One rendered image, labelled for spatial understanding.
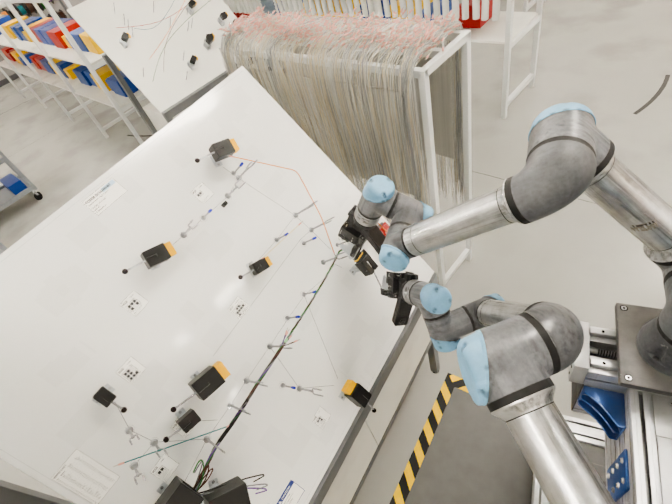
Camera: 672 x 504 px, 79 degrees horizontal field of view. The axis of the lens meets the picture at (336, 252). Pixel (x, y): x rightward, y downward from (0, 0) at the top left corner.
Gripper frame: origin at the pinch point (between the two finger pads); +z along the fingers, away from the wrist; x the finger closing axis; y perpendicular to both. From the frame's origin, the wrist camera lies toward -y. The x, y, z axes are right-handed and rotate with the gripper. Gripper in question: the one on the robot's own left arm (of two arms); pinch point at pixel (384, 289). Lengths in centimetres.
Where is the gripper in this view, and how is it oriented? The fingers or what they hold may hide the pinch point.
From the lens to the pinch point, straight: 140.5
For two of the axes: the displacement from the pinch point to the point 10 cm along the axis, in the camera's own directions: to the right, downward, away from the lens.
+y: 0.3, -10.0, -0.4
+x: -9.5, -0.1, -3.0
